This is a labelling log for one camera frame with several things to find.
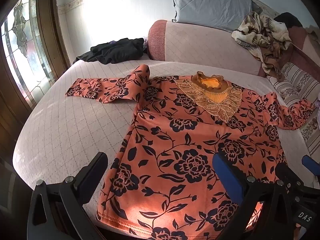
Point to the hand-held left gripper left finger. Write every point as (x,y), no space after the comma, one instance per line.
(92,172)

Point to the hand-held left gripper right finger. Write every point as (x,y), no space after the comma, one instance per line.
(228,180)

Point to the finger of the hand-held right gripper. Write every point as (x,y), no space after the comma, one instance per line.
(312,165)
(290,176)

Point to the orange black floral shirt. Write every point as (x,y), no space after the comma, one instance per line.
(175,142)

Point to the black clothes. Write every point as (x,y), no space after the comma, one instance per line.
(117,51)

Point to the pink quilted bed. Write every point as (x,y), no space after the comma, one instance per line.
(75,117)

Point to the striped floral pillow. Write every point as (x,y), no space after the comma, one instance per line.
(295,80)

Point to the maroon striped cloth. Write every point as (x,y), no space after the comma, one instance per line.
(305,45)

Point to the stained glass window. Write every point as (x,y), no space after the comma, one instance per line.
(27,55)

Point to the brown cream floral blanket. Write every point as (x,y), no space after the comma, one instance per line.
(265,37)

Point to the pink quilted bolster cushion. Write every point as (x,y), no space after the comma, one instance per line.
(200,45)

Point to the dark cloth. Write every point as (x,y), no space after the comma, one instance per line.
(290,18)

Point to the grey-blue pillow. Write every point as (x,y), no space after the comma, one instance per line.
(212,5)

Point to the brown wooden window frame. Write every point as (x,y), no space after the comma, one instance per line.
(50,30)

